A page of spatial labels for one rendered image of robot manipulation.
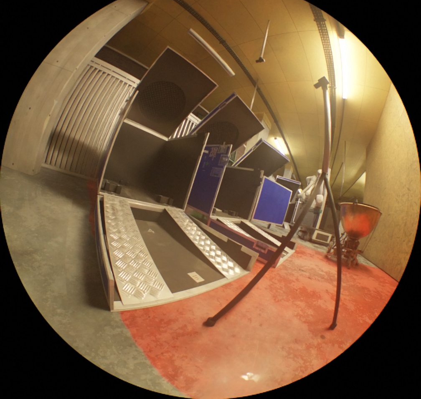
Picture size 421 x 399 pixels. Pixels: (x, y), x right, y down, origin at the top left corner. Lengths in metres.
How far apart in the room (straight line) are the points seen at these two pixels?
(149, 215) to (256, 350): 1.11
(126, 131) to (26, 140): 1.31
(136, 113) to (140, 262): 1.75
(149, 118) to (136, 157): 0.55
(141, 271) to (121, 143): 1.63
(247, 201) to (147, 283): 1.95
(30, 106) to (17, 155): 0.53
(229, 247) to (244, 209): 1.33
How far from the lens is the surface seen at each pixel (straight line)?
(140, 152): 2.04
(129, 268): 0.60
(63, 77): 2.14
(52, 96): 2.07
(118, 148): 1.98
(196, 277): 0.71
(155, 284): 0.59
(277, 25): 3.03
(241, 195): 2.35
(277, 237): 2.07
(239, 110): 2.25
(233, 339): 0.53
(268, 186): 2.74
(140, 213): 1.20
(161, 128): 2.14
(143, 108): 2.04
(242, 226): 1.98
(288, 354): 0.59
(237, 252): 0.99
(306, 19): 2.98
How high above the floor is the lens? 0.41
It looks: 1 degrees up
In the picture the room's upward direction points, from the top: 17 degrees clockwise
